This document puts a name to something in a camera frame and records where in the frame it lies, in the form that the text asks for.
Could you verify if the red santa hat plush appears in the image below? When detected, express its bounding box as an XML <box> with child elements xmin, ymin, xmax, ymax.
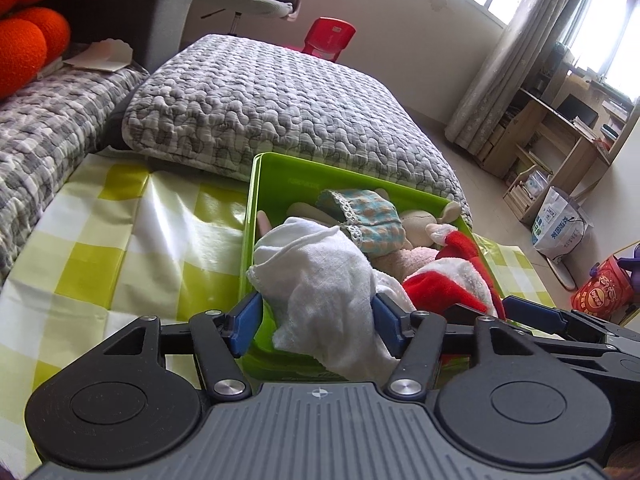
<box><xmin>402</xmin><ymin>224</ymin><xmax>506</xmax><ymax>320</ymax></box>

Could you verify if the pink fuzzy sock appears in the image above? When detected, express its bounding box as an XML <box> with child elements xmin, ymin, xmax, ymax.
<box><xmin>371</xmin><ymin>247</ymin><xmax>438</xmax><ymax>283</ymax></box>

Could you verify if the white cloth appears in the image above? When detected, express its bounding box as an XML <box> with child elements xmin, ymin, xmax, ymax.
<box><xmin>246</xmin><ymin>217</ymin><xmax>414</xmax><ymax>386</ymax></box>

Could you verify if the red snack bag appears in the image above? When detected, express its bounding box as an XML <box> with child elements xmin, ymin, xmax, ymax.
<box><xmin>570</xmin><ymin>256</ymin><xmax>639</xmax><ymax>321</ymax></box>

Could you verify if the white paper shopping bag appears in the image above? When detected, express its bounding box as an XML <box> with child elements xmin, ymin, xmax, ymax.
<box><xmin>532</xmin><ymin>186</ymin><xmax>591</xmax><ymax>260</ymax></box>

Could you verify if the teal checkered fabric doll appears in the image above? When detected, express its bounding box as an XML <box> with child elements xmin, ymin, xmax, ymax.
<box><xmin>316</xmin><ymin>188</ymin><xmax>406</xmax><ymax>258</ymax></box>

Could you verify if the yellow checkered plastic tablecloth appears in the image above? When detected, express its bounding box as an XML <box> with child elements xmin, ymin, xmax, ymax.
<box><xmin>0</xmin><ymin>146</ymin><xmax>559</xmax><ymax>476</ymax></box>

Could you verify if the green plastic storage bin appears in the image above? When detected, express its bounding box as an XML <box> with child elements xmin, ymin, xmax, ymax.
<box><xmin>237</xmin><ymin>150</ymin><xmax>509</xmax><ymax>384</ymax></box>

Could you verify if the wooden desk with shelves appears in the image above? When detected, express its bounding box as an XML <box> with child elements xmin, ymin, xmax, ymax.
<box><xmin>476</xmin><ymin>44</ymin><xmax>639</xmax><ymax>226</ymax></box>

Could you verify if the grey quilted cushion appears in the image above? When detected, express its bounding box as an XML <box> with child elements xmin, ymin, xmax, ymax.
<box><xmin>122</xmin><ymin>35</ymin><xmax>472</xmax><ymax>222</ymax></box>

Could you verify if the grey quilted sofa cover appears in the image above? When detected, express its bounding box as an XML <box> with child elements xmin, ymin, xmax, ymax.
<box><xmin>0</xmin><ymin>64</ymin><xmax>149</xmax><ymax>278</ymax></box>

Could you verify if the white paper scrap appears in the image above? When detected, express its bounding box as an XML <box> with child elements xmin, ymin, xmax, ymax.
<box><xmin>64</xmin><ymin>39</ymin><xmax>134</xmax><ymax>73</ymax></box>

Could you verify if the red plastic chair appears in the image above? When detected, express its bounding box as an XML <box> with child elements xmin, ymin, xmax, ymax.
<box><xmin>302</xmin><ymin>16</ymin><xmax>356</xmax><ymax>62</ymax></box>

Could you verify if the grey window curtain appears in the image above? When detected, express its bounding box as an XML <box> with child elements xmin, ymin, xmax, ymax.
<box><xmin>445</xmin><ymin>0</ymin><xmax>580</xmax><ymax>155</ymax></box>

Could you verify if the grey sofa armrest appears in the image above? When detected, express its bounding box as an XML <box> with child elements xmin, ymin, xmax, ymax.
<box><xmin>47</xmin><ymin>0</ymin><xmax>193</xmax><ymax>73</ymax></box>

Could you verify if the orange carrot plush pillow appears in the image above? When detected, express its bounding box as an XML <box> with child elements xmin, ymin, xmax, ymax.
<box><xmin>1</xmin><ymin>0</ymin><xmax>70</xmax><ymax>99</ymax></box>

